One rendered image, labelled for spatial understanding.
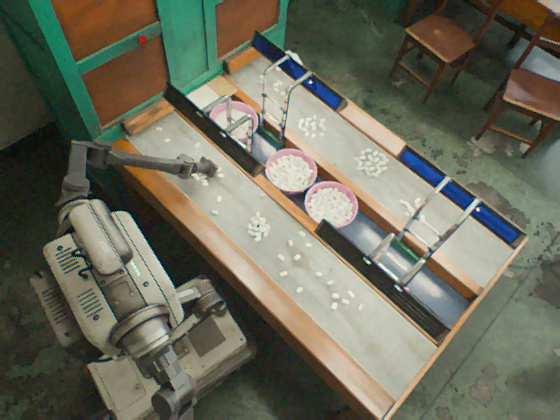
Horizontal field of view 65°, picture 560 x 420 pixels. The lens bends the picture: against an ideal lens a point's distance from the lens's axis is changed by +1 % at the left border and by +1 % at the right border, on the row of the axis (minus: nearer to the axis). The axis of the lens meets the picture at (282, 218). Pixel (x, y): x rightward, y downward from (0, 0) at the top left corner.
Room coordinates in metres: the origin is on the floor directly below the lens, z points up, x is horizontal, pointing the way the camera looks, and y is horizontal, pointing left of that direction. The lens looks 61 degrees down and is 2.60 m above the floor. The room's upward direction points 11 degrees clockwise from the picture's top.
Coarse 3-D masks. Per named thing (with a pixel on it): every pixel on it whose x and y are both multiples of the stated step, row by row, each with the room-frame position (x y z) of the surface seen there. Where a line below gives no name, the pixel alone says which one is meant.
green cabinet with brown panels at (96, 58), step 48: (0, 0) 1.47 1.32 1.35; (48, 0) 1.26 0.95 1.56; (96, 0) 1.42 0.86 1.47; (144, 0) 1.58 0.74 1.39; (192, 0) 1.78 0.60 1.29; (240, 0) 2.03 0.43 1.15; (288, 0) 2.32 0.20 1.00; (48, 48) 1.22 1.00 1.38; (96, 48) 1.36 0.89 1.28; (144, 48) 1.54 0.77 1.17; (192, 48) 1.75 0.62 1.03; (240, 48) 2.02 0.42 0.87; (96, 96) 1.30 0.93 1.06; (144, 96) 1.49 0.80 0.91
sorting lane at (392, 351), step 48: (144, 144) 1.32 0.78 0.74; (192, 144) 1.38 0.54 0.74; (192, 192) 1.09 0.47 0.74; (240, 192) 1.14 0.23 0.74; (240, 240) 0.88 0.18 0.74; (288, 240) 0.93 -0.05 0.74; (288, 288) 0.69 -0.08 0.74; (336, 288) 0.73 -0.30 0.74; (336, 336) 0.52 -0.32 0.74; (384, 336) 0.56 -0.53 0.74; (384, 384) 0.36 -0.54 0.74
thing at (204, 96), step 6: (198, 90) 1.72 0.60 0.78; (204, 90) 1.73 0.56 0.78; (210, 90) 1.74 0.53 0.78; (192, 96) 1.67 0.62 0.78; (198, 96) 1.68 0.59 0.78; (204, 96) 1.69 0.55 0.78; (210, 96) 1.70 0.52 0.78; (216, 96) 1.70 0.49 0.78; (198, 102) 1.64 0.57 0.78; (204, 102) 1.64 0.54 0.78; (210, 102) 1.65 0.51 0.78
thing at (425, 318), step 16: (320, 224) 0.85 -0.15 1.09; (336, 240) 0.79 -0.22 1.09; (352, 256) 0.74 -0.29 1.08; (368, 272) 0.69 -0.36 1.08; (384, 272) 0.68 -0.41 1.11; (384, 288) 0.64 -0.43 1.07; (400, 288) 0.63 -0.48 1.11; (400, 304) 0.59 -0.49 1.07; (416, 304) 0.59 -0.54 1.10; (416, 320) 0.54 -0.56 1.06; (432, 320) 0.54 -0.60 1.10; (432, 336) 0.50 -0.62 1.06
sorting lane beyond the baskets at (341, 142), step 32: (256, 64) 2.05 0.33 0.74; (256, 96) 1.80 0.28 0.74; (320, 128) 1.65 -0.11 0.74; (352, 128) 1.70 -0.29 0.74; (352, 160) 1.47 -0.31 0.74; (384, 192) 1.31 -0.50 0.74; (416, 192) 1.34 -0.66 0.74; (416, 224) 1.15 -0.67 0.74; (448, 224) 1.19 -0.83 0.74; (480, 224) 1.22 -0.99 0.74; (448, 256) 1.00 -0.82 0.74; (480, 256) 1.04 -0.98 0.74
